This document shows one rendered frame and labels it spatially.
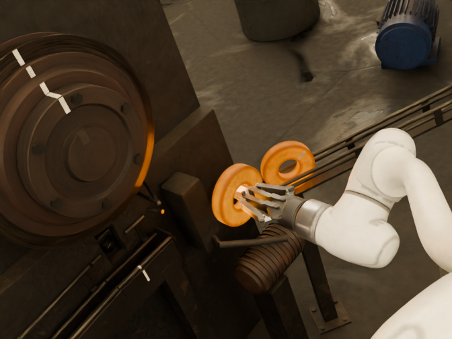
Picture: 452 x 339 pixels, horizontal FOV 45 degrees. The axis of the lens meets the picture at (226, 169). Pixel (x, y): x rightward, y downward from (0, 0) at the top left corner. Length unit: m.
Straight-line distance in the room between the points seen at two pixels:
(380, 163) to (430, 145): 1.60
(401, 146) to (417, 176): 0.17
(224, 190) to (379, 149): 0.37
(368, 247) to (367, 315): 0.98
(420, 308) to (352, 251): 0.54
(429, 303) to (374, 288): 1.55
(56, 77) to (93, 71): 0.09
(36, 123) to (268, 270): 0.81
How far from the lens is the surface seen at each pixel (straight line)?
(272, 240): 1.60
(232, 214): 1.34
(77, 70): 1.18
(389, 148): 1.14
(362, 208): 1.14
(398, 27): 3.08
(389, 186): 1.13
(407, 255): 2.24
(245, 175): 1.34
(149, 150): 1.38
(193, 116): 1.64
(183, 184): 1.51
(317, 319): 2.09
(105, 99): 1.17
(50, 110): 1.11
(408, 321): 0.59
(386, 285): 2.15
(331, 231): 1.15
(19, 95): 1.14
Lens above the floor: 1.67
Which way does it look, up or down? 36 degrees down
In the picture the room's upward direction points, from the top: 21 degrees counter-clockwise
